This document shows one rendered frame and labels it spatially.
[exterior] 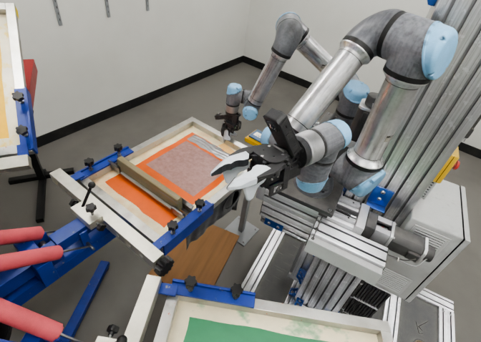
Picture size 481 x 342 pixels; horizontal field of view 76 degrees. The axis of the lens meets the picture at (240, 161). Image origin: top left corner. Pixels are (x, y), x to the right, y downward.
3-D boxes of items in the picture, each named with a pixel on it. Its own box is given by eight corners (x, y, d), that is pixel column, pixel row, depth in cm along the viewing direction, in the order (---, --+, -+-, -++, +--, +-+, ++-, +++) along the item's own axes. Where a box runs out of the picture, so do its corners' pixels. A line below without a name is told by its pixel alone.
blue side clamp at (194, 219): (205, 208, 145) (205, 198, 141) (213, 213, 143) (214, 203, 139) (156, 249, 125) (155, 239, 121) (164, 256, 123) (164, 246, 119)
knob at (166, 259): (164, 258, 118) (163, 247, 114) (175, 267, 116) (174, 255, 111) (149, 271, 113) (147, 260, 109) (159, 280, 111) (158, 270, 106)
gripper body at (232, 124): (232, 134, 173) (235, 116, 165) (220, 129, 176) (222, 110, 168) (240, 129, 178) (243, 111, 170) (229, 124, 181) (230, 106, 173)
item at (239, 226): (238, 215, 265) (254, 123, 204) (259, 230, 256) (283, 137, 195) (222, 231, 251) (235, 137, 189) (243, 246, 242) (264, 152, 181)
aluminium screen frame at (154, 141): (192, 121, 198) (192, 116, 195) (267, 162, 175) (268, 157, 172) (76, 183, 146) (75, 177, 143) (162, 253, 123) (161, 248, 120)
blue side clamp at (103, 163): (129, 155, 167) (127, 145, 163) (134, 159, 165) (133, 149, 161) (76, 183, 147) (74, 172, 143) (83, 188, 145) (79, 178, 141)
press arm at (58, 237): (93, 217, 128) (90, 209, 124) (101, 225, 125) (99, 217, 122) (51, 243, 116) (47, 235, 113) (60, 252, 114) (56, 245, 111)
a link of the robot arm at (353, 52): (367, -12, 79) (250, 137, 85) (406, 0, 73) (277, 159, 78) (373, 18, 89) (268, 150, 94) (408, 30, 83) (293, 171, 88)
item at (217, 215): (228, 202, 197) (234, 159, 174) (239, 209, 193) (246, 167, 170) (176, 248, 166) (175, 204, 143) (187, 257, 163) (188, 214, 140)
